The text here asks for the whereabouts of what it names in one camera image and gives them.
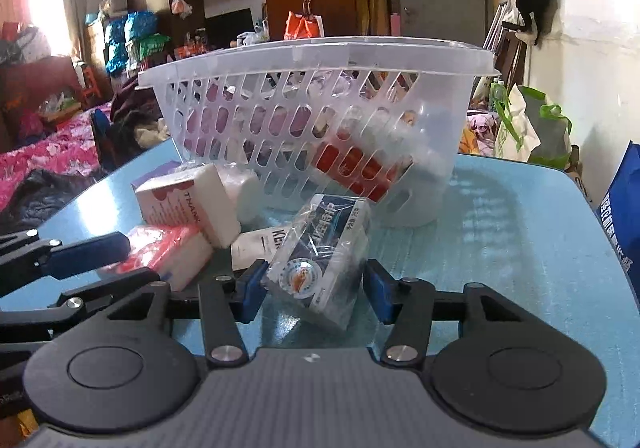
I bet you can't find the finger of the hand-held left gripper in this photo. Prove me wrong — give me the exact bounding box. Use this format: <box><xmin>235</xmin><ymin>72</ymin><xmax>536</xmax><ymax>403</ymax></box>
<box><xmin>0</xmin><ymin>229</ymin><xmax>132</xmax><ymax>299</ymax></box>
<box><xmin>0</xmin><ymin>267</ymin><xmax>162</xmax><ymax>345</ymax></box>

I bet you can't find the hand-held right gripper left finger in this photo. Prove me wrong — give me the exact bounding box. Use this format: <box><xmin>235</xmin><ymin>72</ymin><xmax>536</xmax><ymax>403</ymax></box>
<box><xmin>107</xmin><ymin>258</ymin><xmax>271</xmax><ymax>369</ymax></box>

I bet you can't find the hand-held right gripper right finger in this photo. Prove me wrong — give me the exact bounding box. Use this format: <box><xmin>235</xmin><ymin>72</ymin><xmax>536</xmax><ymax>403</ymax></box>
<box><xmin>363</xmin><ymin>258</ymin><xmax>526</xmax><ymax>369</ymax></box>

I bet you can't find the pink packet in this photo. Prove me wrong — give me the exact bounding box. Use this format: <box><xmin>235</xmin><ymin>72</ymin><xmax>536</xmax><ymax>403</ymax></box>
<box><xmin>99</xmin><ymin>225</ymin><xmax>214</xmax><ymax>292</ymax></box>

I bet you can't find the blue and white packet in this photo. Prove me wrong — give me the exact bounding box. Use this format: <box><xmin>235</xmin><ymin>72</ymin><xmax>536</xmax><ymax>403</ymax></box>
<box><xmin>261</xmin><ymin>192</ymin><xmax>373</xmax><ymax>332</ymax></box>

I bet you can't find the red box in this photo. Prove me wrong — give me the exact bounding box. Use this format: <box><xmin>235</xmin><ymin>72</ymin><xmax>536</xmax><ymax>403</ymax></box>
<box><xmin>311</xmin><ymin>139</ymin><xmax>414</xmax><ymax>203</ymax></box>

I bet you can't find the white plastic basket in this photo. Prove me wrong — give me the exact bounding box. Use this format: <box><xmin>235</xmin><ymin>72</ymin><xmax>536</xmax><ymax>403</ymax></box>
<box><xmin>137</xmin><ymin>36</ymin><xmax>503</xmax><ymax>229</ymax></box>

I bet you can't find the white box with black print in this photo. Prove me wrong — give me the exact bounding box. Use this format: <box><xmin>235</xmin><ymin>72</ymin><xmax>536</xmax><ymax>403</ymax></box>
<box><xmin>229</xmin><ymin>226</ymin><xmax>297</xmax><ymax>275</ymax></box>

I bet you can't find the white and pink box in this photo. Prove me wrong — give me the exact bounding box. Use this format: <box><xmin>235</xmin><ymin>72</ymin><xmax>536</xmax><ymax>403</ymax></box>
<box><xmin>131</xmin><ymin>162</ymin><xmax>243</xmax><ymax>249</ymax></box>

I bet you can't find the pink floral blanket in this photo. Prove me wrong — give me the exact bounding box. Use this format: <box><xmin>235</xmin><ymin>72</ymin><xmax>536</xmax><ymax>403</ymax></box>
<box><xmin>0</xmin><ymin>102</ymin><xmax>109</xmax><ymax>219</ymax></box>

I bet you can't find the stack of blue plastic bags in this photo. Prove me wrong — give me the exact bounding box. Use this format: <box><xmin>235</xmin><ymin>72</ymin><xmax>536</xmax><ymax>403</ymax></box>
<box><xmin>102</xmin><ymin>10</ymin><xmax>159</xmax><ymax>74</ymax></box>

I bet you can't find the green tote bag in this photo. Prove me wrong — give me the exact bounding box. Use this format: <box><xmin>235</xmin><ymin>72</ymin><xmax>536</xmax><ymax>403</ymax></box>
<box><xmin>489</xmin><ymin>82</ymin><xmax>574</xmax><ymax>169</ymax></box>

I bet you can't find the blue tote bag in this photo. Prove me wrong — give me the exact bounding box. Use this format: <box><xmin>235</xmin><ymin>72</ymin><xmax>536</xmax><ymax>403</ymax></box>
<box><xmin>597</xmin><ymin>141</ymin><xmax>640</xmax><ymax>305</ymax></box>

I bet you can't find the orange plastic bag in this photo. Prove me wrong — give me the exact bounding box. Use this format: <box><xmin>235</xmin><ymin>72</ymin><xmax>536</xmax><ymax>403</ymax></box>
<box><xmin>283</xmin><ymin>10</ymin><xmax>325</xmax><ymax>41</ymax></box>

